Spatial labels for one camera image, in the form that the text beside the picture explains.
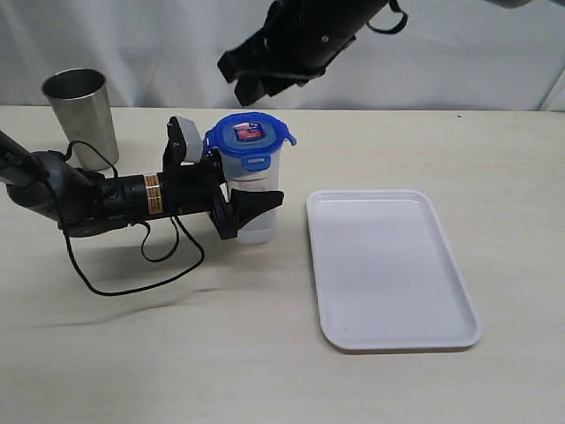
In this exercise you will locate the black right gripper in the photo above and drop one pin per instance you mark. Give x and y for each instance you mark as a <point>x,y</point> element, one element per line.
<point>283,53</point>

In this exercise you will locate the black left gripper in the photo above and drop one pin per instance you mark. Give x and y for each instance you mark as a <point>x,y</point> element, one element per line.
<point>197,188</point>

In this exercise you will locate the blue container lid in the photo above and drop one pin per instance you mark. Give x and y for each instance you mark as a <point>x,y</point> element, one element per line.
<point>248,142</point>

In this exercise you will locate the stainless steel cup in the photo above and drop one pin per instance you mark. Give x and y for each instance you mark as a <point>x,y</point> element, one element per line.
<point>80,101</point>

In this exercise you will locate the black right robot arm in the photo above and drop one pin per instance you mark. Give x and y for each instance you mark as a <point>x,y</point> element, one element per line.
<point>380,17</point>

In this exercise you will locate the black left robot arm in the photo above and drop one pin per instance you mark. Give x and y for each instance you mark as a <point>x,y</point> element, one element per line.
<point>86,203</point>

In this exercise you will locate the white plastic tray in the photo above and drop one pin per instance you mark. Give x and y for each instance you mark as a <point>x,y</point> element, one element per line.
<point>384,275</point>

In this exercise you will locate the white backdrop curtain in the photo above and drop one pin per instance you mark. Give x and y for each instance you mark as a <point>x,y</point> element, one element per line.
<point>459,55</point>

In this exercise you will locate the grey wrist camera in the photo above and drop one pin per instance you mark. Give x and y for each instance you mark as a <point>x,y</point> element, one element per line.
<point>184,143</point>

